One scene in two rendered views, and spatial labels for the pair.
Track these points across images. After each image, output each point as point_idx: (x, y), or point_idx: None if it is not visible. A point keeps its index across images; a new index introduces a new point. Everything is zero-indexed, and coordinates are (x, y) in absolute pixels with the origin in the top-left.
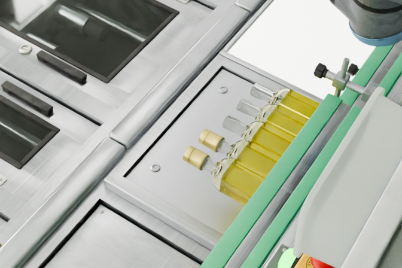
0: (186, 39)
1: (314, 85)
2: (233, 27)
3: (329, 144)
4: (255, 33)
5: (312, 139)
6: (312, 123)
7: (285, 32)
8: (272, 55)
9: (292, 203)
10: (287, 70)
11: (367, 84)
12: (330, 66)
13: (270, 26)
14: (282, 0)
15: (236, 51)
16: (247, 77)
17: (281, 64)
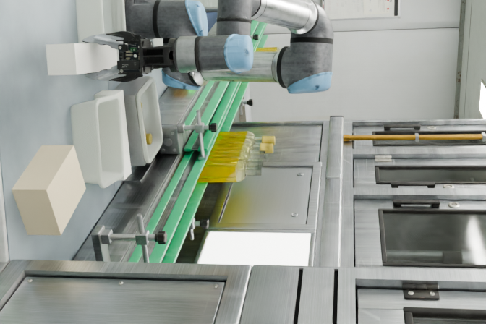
0: (352, 242)
1: (232, 236)
2: (322, 252)
3: (194, 114)
4: (300, 252)
5: (203, 113)
6: (207, 117)
7: (277, 261)
8: (275, 243)
9: (201, 98)
10: (257, 238)
11: (186, 177)
12: (227, 252)
13: (293, 260)
14: None
15: (304, 236)
16: (283, 223)
17: (265, 240)
